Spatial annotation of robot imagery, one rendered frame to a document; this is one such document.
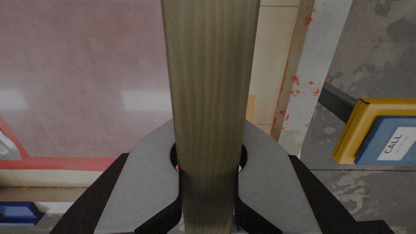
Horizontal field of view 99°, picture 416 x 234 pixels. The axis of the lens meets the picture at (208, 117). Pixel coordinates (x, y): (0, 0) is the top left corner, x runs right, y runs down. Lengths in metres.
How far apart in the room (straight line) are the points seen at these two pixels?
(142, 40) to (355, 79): 1.50
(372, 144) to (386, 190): 2.28
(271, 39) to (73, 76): 0.28
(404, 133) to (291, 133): 0.19
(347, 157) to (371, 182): 2.05
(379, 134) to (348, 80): 1.22
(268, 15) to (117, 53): 0.20
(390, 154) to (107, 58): 0.47
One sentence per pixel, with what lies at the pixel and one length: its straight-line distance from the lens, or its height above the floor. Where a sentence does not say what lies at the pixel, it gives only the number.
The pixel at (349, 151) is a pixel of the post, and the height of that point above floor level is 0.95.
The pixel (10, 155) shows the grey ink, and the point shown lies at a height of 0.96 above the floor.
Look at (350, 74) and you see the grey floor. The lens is 1.59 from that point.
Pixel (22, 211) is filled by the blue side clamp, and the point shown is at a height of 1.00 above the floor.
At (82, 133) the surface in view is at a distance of 0.37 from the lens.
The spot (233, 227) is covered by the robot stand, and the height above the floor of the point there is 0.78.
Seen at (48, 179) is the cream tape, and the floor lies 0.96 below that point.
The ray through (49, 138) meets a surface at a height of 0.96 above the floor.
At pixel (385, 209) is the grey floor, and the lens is 2.97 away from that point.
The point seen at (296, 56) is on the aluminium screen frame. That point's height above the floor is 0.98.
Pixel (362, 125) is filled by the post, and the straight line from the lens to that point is 0.39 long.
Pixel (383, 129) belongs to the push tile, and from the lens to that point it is 0.39.
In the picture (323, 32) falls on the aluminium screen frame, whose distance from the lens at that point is 0.25.
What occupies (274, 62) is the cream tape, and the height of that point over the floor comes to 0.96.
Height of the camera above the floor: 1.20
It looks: 60 degrees down
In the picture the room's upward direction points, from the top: 179 degrees counter-clockwise
